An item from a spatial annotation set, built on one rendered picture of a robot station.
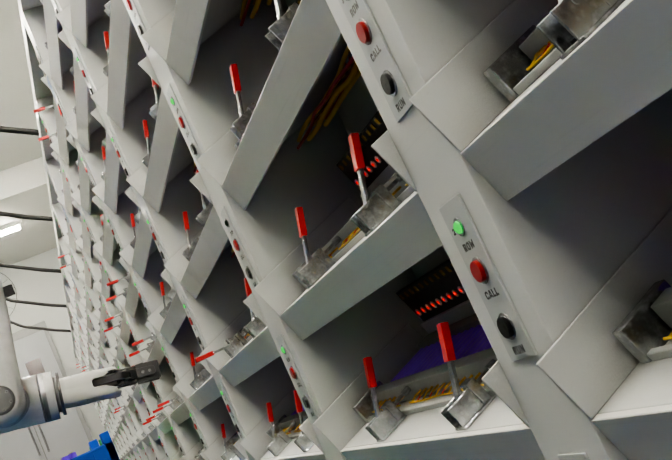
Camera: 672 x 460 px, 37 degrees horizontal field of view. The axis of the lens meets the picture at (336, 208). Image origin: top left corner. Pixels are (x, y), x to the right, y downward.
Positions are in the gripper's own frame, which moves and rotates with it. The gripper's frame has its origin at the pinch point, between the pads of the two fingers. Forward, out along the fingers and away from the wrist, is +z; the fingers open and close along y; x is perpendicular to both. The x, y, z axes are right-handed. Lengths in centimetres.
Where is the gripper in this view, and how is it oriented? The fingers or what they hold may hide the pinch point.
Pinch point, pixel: (147, 372)
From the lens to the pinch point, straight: 183.0
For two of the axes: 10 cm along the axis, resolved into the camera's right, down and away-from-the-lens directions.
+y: 2.3, -2.6, -9.4
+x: -2.6, -9.5, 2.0
